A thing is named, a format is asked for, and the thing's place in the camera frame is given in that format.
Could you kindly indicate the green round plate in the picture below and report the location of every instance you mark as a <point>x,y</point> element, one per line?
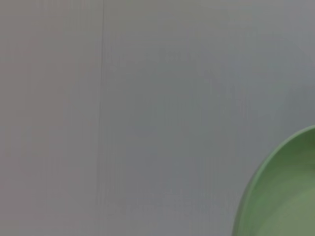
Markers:
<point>285,191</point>

